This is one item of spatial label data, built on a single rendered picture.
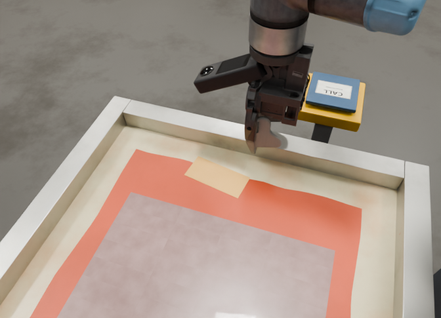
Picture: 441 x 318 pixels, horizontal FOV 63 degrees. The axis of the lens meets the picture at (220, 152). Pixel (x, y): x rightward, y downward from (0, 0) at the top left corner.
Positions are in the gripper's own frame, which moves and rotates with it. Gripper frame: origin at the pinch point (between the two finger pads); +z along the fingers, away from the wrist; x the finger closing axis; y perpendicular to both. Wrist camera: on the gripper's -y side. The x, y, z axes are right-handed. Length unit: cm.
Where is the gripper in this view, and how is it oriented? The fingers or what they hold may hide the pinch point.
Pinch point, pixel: (253, 138)
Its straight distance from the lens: 65.7
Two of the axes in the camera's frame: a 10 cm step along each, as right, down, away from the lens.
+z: 0.2, 6.4, 7.7
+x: 3.2, -7.3, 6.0
